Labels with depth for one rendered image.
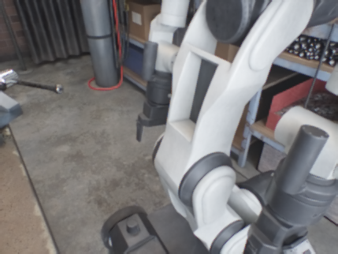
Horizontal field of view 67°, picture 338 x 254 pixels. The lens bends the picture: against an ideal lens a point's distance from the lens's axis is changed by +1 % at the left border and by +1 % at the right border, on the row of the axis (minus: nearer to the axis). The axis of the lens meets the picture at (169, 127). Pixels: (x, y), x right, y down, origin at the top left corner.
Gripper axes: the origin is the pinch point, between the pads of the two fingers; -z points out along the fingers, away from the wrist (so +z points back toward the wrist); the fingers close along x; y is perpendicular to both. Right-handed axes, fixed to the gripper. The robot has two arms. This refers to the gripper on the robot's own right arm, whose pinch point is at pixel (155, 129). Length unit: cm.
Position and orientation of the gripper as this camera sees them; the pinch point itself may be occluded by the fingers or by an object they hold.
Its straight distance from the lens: 79.0
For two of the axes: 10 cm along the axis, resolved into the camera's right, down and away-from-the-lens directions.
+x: -8.4, 1.4, -5.3
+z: 1.6, -8.6, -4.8
